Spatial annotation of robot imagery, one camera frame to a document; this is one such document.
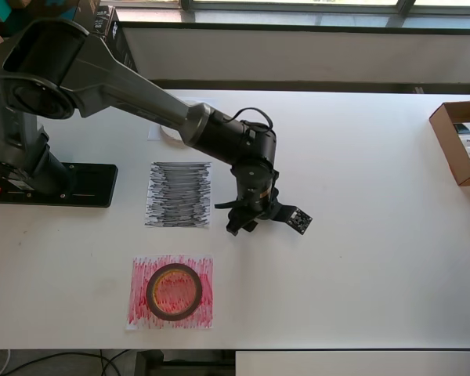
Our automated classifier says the red scribbled paper sheet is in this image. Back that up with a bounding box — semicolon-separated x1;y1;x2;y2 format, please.
125;254;215;331

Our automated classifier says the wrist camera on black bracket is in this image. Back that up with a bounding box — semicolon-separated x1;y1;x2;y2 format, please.
273;201;313;237

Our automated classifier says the blank white paper sheet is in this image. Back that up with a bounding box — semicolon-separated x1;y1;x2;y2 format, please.
147;97;216;143

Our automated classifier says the dark window frame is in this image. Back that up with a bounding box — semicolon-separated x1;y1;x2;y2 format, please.
113;0;470;24

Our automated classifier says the dark teal box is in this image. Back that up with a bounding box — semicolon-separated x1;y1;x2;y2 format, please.
0;0;81;24

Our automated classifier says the black box with small print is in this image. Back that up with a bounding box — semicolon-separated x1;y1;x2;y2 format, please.
78;3;118;40

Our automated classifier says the black floor cable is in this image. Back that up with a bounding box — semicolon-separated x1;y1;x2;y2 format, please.
7;349;142;376

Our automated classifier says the red tape roll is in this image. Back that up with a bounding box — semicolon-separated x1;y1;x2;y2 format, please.
145;262;204;323

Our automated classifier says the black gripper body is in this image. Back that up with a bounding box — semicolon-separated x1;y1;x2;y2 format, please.
214;197;280;222

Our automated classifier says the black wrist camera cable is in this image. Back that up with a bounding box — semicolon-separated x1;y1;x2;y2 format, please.
232;107;276;132

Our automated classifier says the grey window shade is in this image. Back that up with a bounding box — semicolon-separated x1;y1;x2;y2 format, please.
123;21;470;85

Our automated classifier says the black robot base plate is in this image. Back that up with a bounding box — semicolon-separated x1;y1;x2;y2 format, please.
0;163;119;209

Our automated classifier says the white tape roll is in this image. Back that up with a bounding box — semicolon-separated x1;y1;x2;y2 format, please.
159;99;214;147

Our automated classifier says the open brown cardboard box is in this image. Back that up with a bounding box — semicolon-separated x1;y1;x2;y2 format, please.
428;100;470;187

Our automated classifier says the black scribbled paper sheet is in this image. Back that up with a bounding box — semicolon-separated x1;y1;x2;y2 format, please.
143;161;212;229

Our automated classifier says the black cardboard box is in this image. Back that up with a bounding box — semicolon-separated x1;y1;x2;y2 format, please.
113;19;141;89

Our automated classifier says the white cabinet top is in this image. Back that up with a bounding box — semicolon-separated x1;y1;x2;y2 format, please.
234;350;470;376

